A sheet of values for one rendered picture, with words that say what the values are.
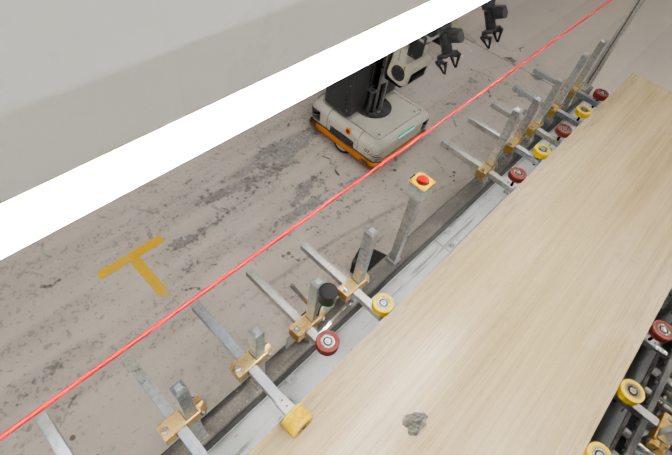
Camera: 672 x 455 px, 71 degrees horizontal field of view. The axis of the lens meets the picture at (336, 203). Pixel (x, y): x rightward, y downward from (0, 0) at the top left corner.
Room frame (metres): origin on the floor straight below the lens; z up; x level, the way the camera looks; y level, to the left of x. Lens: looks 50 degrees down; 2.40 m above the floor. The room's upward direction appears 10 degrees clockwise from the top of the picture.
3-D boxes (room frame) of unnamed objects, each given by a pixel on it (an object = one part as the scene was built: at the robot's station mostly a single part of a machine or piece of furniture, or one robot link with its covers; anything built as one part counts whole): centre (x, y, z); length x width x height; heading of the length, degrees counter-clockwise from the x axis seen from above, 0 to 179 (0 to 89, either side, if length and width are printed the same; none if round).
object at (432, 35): (2.61, -0.37, 0.99); 0.28 x 0.16 x 0.22; 143
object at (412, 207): (1.18, -0.29, 0.93); 0.05 x 0.05 x 0.45; 53
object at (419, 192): (1.17, -0.29, 1.18); 0.07 x 0.07 x 0.08; 53
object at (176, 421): (0.34, 0.32, 0.95); 0.14 x 0.06 x 0.05; 143
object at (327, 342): (0.67, -0.05, 0.85); 0.08 x 0.08 x 0.11
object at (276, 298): (0.78, 0.11, 0.84); 0.43 x 0.03 x 0.04; 53
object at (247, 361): (0.54, 0.18, 0.95); 0.14 x 0.06 x 0.05; 143
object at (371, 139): (2.78, -0.14, 0.16); 0.67 x 0.64 x 0.25; 53
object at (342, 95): (2.84, -0.07, 0.59); 0.55 x 0.34 x 0.83; 143
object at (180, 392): (0.36, 0.31, 0.93); 0.04 x 0.04 x 0.48; 53
